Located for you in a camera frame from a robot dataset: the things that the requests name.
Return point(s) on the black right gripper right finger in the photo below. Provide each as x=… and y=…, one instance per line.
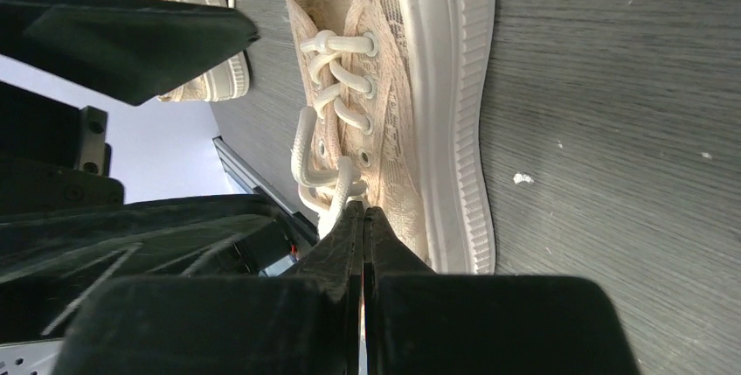
x=422, y=322

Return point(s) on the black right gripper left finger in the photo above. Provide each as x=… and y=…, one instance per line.
x=305, y=321

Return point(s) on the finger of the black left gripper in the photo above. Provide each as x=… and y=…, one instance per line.
x=76, y=40
x=51, y=262

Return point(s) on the beige lace sneaker with laces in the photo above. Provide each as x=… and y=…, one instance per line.
x=394, y=90

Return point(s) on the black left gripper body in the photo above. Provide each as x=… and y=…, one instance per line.
x=54, y=156

